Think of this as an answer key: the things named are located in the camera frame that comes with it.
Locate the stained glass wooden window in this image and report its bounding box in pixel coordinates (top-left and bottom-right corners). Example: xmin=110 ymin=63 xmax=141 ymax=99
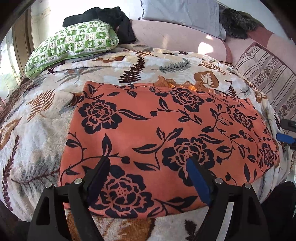
xmin=1 ymin=8 xmax=34 ymax=110

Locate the pink sofa back cushion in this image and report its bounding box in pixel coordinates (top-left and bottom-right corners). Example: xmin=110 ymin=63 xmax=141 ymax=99
xmin=120 ymin=20 xmax=233 ymax=63

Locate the grey pillow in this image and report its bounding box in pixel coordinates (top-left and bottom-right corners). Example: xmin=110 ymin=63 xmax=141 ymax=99
xmin=139 ymin=0 xmax=226 ymax=40

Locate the dark furry cushion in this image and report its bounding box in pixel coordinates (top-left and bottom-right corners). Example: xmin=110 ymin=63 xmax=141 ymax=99
xmin=219 ymin=8 xmax=264 ymax=39

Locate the green white patterned pillow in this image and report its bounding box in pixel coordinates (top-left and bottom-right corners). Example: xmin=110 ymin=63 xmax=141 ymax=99
xmin=25 ymin=20 xmax=119 ymax=78

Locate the orange black floral blouse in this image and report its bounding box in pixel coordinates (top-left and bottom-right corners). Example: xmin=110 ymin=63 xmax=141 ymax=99
xmin=60 ymin=81 xmax=280 ymax=218

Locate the black garment on pillow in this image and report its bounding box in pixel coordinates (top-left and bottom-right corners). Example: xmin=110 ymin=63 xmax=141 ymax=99
xmin=63 ymin=6 xmax=137 ymax=44

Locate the striped floral cushion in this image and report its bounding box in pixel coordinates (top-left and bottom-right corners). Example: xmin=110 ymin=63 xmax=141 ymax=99
xmin=235 ymin=45 xmax=295 ymax=121

